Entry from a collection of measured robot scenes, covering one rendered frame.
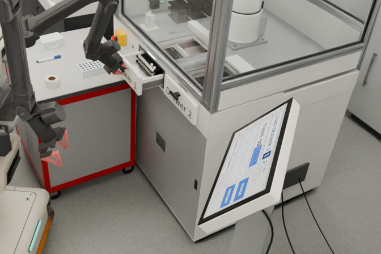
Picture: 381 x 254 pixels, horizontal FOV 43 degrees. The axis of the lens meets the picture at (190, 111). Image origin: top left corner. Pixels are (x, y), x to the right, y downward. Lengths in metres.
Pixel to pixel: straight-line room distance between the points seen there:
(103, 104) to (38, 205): 0.62
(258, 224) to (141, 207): 1.26
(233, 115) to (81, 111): 0.86
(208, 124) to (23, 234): 1.04
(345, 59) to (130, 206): 1.48
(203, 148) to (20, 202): 1.00
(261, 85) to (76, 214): 1.36
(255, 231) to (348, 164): 1.78
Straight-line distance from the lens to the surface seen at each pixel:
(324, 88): 2.58
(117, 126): 2.83
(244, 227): 1.87
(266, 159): 1.62
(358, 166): 3.56
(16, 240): 2.53
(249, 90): 2.20
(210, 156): 2.31
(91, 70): 2.66
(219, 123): 2.20
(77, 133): 2.75
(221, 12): 1.90
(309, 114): 2.64
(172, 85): 2.34
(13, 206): 2.68
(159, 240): 2.83
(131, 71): 2.42
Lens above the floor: 2.22
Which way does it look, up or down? 37 degrees down
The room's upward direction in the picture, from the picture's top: 6 degrees clockwise
